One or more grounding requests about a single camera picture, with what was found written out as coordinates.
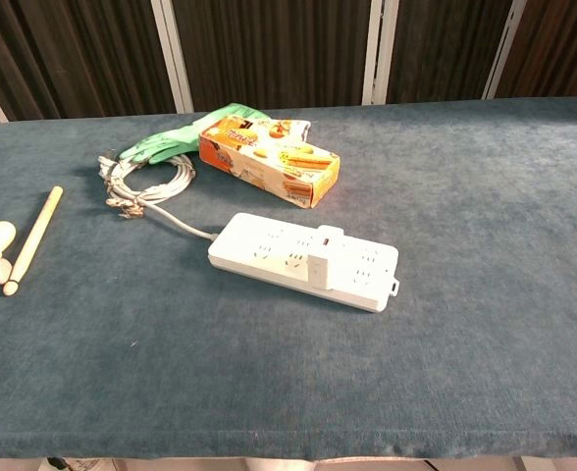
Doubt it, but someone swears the green rubber glove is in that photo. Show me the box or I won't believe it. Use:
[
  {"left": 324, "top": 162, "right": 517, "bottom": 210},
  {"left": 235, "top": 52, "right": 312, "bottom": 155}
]
[{"left": 118, "top": 102, "right": 273, "bottom": 166}]

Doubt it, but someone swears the orange biscuit box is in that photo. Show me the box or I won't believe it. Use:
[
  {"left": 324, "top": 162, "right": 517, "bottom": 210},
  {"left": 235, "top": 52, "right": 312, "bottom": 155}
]
[{"left": 198, "top": 116, "right": 341, "bottom": 210}]

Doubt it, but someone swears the brown twist tie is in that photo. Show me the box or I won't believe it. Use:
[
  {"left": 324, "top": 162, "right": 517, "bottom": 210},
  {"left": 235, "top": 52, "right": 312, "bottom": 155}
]
[{"left": 105, "top": 195, "right": 145, "bottom": 220}]

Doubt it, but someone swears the thin wooden stick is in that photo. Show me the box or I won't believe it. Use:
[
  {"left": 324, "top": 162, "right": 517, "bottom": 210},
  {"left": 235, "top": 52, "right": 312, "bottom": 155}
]
[{"left": 2, "top": 184, "right": 65, "bottom": 298}]

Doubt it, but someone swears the white cable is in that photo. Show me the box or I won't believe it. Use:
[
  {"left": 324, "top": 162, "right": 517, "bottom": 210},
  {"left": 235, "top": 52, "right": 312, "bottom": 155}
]
[{"left": 96, "top": 152, "right": 216, "bottom": 241}]

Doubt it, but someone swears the white remote control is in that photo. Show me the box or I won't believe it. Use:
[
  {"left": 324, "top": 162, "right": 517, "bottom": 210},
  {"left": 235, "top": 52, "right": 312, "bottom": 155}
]
[{"left": 207, "top": 211, "right": 400, "bottom": 314}]

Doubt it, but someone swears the blue fabric table cover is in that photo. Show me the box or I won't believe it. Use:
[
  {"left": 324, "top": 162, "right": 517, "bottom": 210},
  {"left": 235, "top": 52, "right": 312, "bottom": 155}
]
[{"left": 0, "top": 96, "right": 577, "bottom": 462}]

